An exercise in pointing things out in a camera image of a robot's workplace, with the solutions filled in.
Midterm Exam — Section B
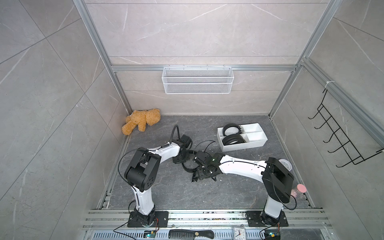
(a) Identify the black belt with dark buckle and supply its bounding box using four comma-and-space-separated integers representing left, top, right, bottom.
222, 134, 246, 146

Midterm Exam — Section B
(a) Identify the black belt with silver buckle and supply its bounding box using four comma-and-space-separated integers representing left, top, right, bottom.
222, 123, 243, 137

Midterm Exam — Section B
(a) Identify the white compartment storage tray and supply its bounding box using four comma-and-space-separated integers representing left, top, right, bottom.
217, 123, 268, 152

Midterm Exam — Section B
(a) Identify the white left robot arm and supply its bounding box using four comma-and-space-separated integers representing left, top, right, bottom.
123, 135, 193, 227

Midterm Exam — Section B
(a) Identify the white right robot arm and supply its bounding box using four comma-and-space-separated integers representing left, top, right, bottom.
192, 151, 294, 226

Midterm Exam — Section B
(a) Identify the brown teddy bear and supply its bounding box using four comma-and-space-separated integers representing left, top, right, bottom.
122, 109, 161, 136

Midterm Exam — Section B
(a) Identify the small white clock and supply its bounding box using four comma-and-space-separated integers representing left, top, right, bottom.
233, 227, 247, 240

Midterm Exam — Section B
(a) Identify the left green circuit board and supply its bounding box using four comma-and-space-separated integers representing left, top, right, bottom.
143, 231, 157, 239

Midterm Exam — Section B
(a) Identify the green circuit board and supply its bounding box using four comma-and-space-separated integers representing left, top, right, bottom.
264, 230, 281, 240
143, 231, 157, 239

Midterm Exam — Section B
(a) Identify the right green circuit board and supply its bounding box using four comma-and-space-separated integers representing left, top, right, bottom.
264, 230, 281, 240

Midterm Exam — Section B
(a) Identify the white wire mesh basket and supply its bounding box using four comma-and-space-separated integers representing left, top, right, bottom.
162, 67, 234, 95

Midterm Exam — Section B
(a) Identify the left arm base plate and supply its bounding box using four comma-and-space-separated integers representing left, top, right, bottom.
127, 211, 169, 228

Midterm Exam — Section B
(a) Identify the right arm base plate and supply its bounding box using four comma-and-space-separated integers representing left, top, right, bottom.
245, 211, 289, 227

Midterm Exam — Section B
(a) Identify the black wire hook rack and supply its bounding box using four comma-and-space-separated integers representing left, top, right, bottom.
308, 90, 384, 168

